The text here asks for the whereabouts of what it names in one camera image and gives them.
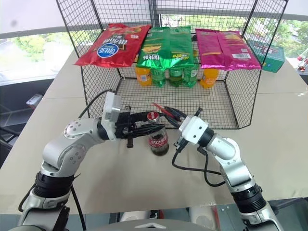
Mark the red chip bag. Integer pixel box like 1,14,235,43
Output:
74,23,153,68

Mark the glass cola bottle red label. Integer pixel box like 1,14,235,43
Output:
147,119,170,156

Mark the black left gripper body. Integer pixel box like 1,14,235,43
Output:
114,105,140,149

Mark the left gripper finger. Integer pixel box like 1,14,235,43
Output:
133,124,166,137
131,111,151,124

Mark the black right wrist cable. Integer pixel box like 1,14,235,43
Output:
171,141,227,188

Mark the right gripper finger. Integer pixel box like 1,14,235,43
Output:
164,105,186,119
161,113,181,128

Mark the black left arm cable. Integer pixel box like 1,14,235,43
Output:
70,173,87,231

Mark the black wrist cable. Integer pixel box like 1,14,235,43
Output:
171,141,227,188
78,89,116,119

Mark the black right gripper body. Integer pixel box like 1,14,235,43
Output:
173,107,203,128

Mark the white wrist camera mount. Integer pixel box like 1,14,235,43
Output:
100,92,122,140
178,115,209,145

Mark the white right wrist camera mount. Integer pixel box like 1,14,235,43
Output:
178,115,209,145

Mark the magenta chip bag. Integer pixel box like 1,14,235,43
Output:
195,28,262,71

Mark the black wire mesh rack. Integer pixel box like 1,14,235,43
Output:
55,0,289,130

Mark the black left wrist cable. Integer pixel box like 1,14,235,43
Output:
78,89,116,119

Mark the grey robot torso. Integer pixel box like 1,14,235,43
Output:
117,204,231,231

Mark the orange soda bottle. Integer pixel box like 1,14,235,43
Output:
200,69,220,89
134,66,153,87

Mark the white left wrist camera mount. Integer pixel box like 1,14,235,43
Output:
100,92,122,140

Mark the small red capped bottle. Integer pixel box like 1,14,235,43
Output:
297,48,308,72

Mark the green cardboard box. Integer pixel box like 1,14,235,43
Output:
247,39,286,73

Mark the green chip bag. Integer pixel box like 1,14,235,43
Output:
135,26,200,71

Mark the green soda bottle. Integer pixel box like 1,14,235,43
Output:
183,67,199,88
168,68,185,87
151,67,169,88

